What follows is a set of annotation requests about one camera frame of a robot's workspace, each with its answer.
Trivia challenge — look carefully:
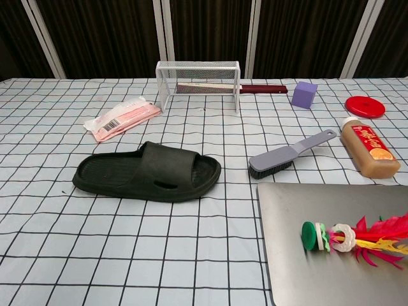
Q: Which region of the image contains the grey metal tray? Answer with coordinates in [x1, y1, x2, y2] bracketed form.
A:
[256, 182, 408, 306]

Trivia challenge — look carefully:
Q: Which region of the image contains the black rubber slipper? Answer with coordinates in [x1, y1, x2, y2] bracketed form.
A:
[72, 141, 222, 203]

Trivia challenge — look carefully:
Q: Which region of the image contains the brown juice bottle red label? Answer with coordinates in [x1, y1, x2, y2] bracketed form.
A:
[340, 116, 401, 178]

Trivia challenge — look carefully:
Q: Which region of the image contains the grey tool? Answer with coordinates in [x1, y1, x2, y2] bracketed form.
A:
[248, 129, 337, 179]

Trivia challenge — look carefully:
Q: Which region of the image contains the white wire mesh rack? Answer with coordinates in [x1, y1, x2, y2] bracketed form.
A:
[155, 60, 241, 113]

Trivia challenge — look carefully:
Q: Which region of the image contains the white partition frame post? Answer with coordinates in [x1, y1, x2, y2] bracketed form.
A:
[243, 0, 266, 79]
[21, 0, 67, 80]
[152, 0, 175, 79]
[339, 0, 382, 79]

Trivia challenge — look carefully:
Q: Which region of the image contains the pink packaged item with barcode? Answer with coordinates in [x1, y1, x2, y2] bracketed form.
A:
[84, 98, 162, 143]

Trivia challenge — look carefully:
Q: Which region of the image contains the colourful feather shuttlecock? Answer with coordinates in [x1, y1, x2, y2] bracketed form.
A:
[301, 214, 408, 268]

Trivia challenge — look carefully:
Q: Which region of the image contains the checked white tablecloth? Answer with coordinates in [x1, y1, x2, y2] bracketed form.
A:
[0, 76, 408, 306]

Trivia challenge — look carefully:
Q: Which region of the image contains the red round disc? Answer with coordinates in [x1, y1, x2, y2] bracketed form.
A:
[345, 95, 386, 120]

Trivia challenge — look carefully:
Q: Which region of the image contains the purple foam cube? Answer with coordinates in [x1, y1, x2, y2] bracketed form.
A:
[291, 81, 319, 110]

